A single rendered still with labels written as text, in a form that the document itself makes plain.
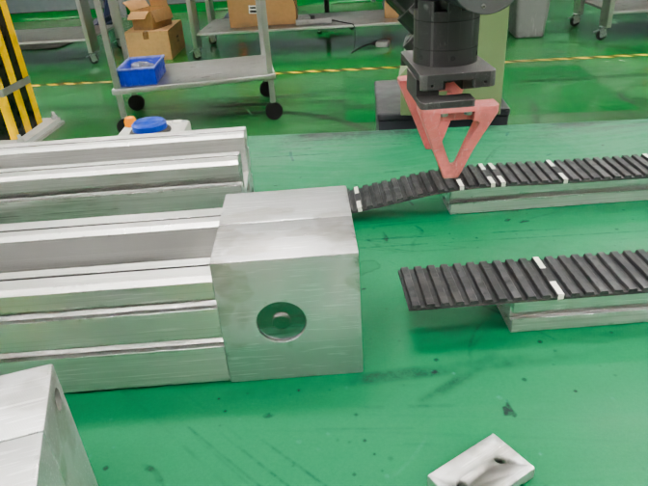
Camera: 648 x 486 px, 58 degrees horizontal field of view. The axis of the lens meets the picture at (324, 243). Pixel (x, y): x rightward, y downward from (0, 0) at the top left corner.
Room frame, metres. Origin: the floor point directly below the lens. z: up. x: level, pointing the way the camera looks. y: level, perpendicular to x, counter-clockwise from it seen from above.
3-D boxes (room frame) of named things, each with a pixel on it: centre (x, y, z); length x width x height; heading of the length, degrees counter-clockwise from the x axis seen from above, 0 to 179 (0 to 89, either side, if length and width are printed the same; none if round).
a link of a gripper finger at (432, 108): (0.52, -0.12, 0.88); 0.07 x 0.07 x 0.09; 1
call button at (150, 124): (0.67, 0.19, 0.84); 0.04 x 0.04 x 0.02
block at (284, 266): (0.37, 0.03, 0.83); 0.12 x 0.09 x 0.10; 1
